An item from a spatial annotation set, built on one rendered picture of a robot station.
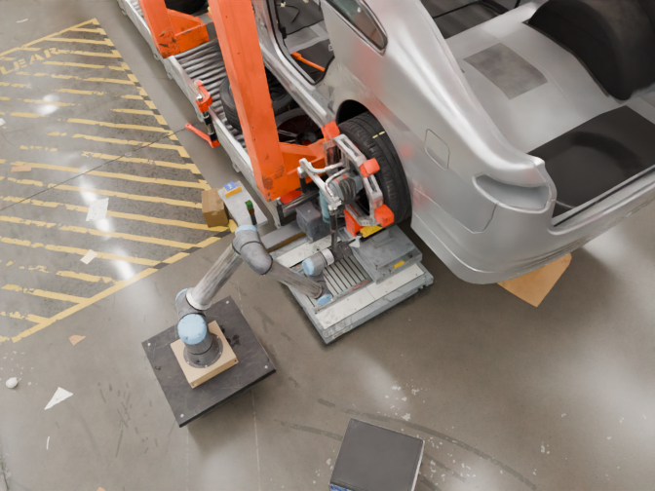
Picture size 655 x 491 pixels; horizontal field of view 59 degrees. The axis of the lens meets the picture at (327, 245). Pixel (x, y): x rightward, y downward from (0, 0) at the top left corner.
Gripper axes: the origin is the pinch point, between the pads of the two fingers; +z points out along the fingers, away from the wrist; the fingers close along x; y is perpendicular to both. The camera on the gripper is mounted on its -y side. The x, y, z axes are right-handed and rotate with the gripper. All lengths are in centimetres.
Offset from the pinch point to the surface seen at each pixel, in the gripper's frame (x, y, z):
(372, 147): 31, -44, 18
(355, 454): 45, 90, -65
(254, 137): -13, -76, -28
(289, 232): -82, -12, -18
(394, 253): -31.6, 26.4, 27.5
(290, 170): -43, -50, -9
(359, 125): 18, -57, 21
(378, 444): 47, 92, -52
